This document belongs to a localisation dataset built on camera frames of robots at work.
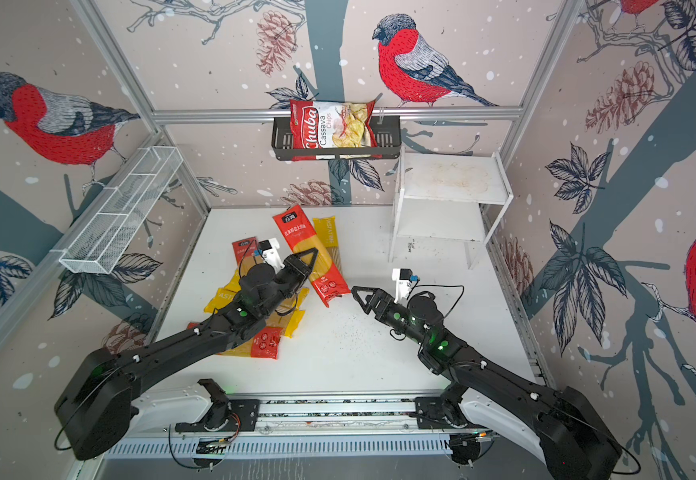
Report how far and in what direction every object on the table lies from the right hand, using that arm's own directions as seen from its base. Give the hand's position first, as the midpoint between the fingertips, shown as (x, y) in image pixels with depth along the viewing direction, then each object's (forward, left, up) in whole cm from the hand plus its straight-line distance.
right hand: (353, 301), depth 74 cm
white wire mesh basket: (+14, +63, +15) cm, 66 cm away
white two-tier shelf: (+25, -25, +14) cm, 38 cm away
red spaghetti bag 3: (-6, +26, -16) cm, 31 cm away
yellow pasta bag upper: (+12, +42, -16) cm, 46 cm away
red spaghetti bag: (+5, +7, +5) cm, 10 cm away
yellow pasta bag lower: (+2, +20, -15) cm, 26 cm away
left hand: (+9, +9, +9) cm, 16 cm away
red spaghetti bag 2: (+25, +41, -14) cm, 50 cm away
